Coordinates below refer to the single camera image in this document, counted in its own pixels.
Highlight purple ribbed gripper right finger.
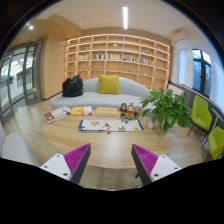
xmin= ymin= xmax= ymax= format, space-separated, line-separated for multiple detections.
xmin=130 ymin=143 xmax=183 ymax=187

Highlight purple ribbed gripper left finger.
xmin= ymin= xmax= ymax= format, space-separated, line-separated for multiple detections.
xmin=39 ymin=142 xmax=92 ymax=185

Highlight colourful printed towel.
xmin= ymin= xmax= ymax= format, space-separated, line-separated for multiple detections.
xmin=78 ymin=120 xmax=144 ymax=132

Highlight yellow picture book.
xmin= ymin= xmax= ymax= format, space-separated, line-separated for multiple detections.
xmin=71 ymin=106 xmax=92 ymax=116

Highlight colourful toy figures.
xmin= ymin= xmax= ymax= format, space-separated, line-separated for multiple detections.
xmin=119 ymin=103 xmax=141 ymax=120

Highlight red and white magazine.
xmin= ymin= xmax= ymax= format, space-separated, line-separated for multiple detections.
xmin=44 ymin=106 xmax=71 ymax=124

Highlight yellow flat box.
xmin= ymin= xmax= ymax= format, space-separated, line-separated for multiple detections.
xmin=96 ymin=107 xmax=118 ymax=116

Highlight green potted plant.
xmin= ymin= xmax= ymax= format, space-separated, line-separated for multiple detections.
xmin=140 ymin=89 xmax=192 ymax=131

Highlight grey curved sofa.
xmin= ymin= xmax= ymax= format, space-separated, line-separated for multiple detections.
xmin=50 ymin=77 xmax=150 ymax=109

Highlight lime green chair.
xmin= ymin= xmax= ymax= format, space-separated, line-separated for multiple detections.
xmin=206 ymin=126 xmax=224 ymax=160
xmin=186 ymin=95 xmax=213 ymax=137

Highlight black bag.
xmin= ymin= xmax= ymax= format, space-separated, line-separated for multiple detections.
xmin=62 ymin=75 xmax=83 ymax=97

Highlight yellow cushion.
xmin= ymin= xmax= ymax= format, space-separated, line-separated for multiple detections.
xmin=98 ymin=75 xmax=120 ymax=94

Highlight glass double door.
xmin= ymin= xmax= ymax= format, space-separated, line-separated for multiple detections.
xmin=0 ymin=40 xmax=43 ymax=124

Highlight dark framed window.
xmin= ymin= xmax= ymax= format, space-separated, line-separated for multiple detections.
xmin=192 ymin=49 xmax=212 ymax=97

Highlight white air conditioner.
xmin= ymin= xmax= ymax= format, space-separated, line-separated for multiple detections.
xmin=172 ymin=30 xmax=189 ymax=44

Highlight ceiling light strip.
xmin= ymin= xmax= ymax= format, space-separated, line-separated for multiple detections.
xmin=122 ymin=6 xmax=128 ymax=29

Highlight wooden bookshelf wall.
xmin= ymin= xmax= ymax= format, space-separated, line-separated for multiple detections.
xmin=65 ymin=34 xmax=170 ymax=90

